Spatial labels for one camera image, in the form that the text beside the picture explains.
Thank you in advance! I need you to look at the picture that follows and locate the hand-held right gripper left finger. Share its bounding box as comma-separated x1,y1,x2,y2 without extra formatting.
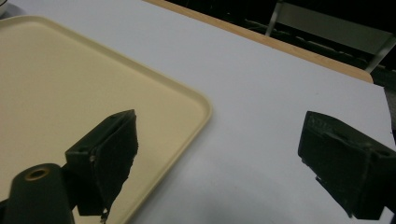
64,108,139,224

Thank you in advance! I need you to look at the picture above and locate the cream plastic tray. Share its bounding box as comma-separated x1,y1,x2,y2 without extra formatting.
0,15,214,224

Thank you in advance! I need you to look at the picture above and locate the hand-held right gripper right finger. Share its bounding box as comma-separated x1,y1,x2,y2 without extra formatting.
297,110,396,220

